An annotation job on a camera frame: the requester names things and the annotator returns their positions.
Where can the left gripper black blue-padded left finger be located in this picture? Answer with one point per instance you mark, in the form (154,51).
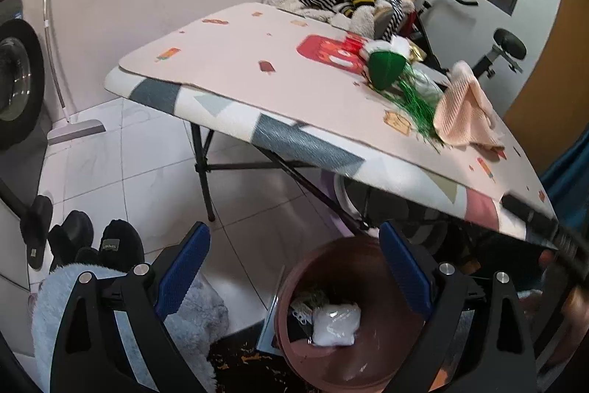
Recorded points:
(89,355)

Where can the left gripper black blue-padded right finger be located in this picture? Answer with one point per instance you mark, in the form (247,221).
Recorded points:
(498,353)

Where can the pink knit cloth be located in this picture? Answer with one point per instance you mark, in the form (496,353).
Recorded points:
(464,115)

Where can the white plastic bag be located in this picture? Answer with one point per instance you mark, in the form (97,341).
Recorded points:
(335,325)

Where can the green tinsel strands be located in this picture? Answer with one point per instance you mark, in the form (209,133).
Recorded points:
(414,104)

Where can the green knit hat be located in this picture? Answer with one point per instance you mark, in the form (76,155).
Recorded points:
(384,68)

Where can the red small carton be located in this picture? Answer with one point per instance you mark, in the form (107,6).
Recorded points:
(354,43)

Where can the brown round trash bin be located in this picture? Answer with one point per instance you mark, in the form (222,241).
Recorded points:
(350,270)

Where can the teal curtain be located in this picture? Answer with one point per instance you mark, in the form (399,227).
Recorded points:
(566,182)

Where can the light blue fluffy rug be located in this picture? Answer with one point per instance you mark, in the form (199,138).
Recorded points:
(201,319)

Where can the black slipper right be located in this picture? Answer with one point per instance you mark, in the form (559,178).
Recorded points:
(121,247)

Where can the black slipper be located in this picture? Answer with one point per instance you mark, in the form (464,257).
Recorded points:
(66,239)
(34,227)
(121,247)

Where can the black slipper middle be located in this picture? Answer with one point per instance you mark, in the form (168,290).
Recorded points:
(66,239)

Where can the black slipper left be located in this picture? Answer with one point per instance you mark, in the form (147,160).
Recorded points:
(34,227)

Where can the black exercise bike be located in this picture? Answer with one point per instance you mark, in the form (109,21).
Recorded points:
(452,30)

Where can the white floor mop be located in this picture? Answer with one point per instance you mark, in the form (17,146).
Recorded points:
(70,130)

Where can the geometric pattern folding table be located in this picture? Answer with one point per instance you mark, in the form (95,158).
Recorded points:
(285,135)

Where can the cream fleece clothing pile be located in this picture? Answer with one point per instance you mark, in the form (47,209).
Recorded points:
(370,22)

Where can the pink cartoon table mat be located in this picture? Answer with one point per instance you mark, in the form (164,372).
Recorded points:
(299,84)

